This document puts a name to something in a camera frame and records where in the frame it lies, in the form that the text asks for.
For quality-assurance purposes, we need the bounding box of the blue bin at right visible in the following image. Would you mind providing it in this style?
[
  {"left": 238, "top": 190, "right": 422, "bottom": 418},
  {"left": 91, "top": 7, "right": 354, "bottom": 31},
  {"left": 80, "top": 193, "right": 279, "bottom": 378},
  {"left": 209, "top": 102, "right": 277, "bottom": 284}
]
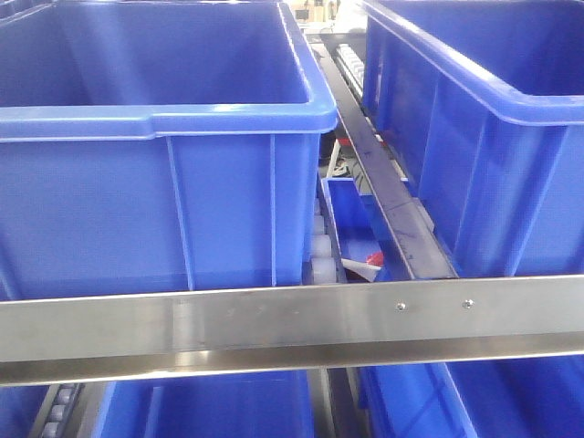
[{"left": 363, "top": 1, "right": 583, "bottom": 276}]

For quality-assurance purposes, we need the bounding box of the open blue target bin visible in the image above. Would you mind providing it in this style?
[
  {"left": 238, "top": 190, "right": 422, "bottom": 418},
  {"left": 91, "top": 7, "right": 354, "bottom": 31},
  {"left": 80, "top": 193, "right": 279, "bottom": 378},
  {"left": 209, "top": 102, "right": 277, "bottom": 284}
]
[{"left": 1, "top": 1, "right": 337, "bottom": 300}]

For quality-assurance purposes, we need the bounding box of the steel front shelf rail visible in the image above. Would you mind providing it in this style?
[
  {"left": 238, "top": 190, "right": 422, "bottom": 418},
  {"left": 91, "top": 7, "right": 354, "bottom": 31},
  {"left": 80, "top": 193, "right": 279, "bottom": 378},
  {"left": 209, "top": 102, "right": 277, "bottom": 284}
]
[{"left": 1, "top": 276, "right": 583, "bottom": 386}]

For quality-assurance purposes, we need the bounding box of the dark steel divider rail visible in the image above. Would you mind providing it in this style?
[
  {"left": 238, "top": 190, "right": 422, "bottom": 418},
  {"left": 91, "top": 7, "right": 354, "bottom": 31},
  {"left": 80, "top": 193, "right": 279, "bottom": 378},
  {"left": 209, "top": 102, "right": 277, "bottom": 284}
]
[{"left": 311, "top": 41, "right": 457, "bottom": 280}]

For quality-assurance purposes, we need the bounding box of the white roller track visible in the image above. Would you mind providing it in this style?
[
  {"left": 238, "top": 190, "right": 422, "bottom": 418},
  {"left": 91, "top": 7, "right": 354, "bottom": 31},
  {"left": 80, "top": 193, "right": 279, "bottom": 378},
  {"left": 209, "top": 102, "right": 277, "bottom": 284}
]
[{"left": 308, "top": 200, "right": 339, "bottom": 285}]

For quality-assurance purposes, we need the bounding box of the blue bin lower level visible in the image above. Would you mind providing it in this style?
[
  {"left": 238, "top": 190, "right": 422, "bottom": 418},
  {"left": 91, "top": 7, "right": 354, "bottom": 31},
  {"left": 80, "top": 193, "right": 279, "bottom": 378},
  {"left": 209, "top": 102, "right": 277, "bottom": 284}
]
[{"left": 322, "top": 178, "right": 408, "bottom": 283}]

